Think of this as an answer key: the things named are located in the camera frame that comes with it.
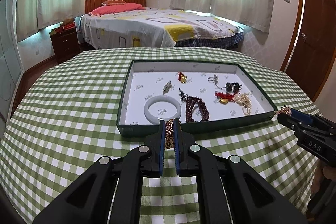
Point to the brown wooden door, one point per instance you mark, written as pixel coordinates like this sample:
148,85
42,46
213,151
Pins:
311,53

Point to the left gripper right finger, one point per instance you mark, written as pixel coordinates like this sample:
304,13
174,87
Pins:
229,190

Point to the dark wooden nightstand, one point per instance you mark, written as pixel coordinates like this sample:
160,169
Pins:
65,44

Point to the red flower gold charm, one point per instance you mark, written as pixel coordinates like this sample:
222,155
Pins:
182,78

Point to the green jewelry tray box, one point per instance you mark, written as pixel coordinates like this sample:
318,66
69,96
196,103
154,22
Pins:
201,110

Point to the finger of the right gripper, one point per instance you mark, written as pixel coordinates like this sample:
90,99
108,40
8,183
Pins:
289,122
300,116

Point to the white jade bangle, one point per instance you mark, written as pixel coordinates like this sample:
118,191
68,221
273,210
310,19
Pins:
160,108

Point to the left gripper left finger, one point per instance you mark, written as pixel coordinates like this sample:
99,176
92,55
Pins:
110,190

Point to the frosted glass wardrobe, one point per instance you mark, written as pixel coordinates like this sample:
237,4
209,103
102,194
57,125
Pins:
11,65

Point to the orange embroidered pillow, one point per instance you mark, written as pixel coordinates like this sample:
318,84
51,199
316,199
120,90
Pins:
113,3

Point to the bed with patterned sheet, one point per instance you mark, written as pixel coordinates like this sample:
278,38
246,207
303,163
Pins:
162,28

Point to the pink pillow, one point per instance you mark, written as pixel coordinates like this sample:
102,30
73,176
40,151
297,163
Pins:
113,9

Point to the green checkered tablecloth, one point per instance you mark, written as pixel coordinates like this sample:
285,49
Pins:
67,120

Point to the red boxes on nightstand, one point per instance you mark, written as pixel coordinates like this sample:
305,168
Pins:
66,25

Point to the red tassel gold charm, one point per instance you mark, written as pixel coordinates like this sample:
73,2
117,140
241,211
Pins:
224,98

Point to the person's right hand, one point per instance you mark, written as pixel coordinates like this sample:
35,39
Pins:
321,171

